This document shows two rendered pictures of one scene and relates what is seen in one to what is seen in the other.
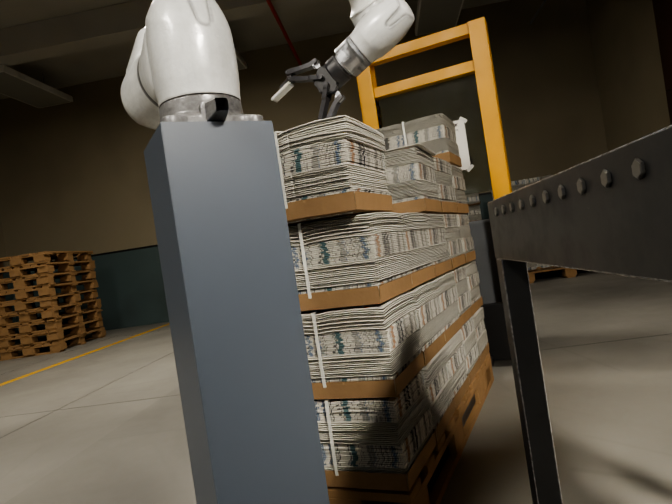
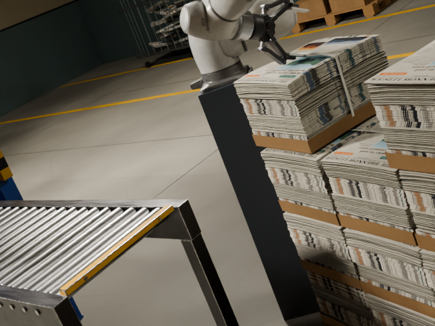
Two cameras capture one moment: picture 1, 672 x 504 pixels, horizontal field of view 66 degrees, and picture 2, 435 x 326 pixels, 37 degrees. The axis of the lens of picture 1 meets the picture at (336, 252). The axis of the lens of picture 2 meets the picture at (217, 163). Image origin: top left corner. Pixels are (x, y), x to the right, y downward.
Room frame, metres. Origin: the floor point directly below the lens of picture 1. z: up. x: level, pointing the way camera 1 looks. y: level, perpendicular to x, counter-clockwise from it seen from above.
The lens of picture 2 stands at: (2.39, -1.70, 1.49)
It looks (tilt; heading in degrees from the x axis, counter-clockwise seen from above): 18 degrees down; 130
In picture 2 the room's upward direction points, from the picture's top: 21 degrees counter-clockwise
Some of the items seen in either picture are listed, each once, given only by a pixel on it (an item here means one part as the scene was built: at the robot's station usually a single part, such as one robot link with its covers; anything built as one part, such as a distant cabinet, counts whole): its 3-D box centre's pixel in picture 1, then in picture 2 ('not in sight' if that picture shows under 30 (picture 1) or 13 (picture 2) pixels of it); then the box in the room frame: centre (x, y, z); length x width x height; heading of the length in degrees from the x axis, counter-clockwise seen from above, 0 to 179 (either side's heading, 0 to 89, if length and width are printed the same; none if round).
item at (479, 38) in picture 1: (502, 192); not in sight; (2.77, -0.93, 0.92); 0.09 x 0.09 x 1.85; 66
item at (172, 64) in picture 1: (190, 52); (212, 37); (1.00, 0.22, 1.17); 0.18 x 0.16 x 0.22; 35
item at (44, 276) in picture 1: (49, 301); not in sight; (7.20, 4.04, 0.65); 1.26 x 0.86 x 1.30; 178
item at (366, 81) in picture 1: (386, 213); not in sight; (3.04, -0.33, 0.92); 0.09 x 0.09 x 1.85; 66
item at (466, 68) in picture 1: (423, 80); not in sight; (2.91, -0.63, 1.62); 0.75 x 0.06 x 0.06; 66
